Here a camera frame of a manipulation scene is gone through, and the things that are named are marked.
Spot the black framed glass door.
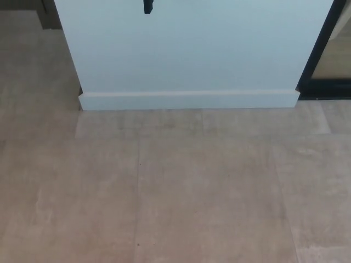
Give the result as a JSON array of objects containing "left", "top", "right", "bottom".
[{"left": 297, "top": 0, "right": 351, "bottom": 100}]

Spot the white baseboard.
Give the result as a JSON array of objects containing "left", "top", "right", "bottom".
[{"left": 78, "top": 89, "right": 298, "bottom": 111}]

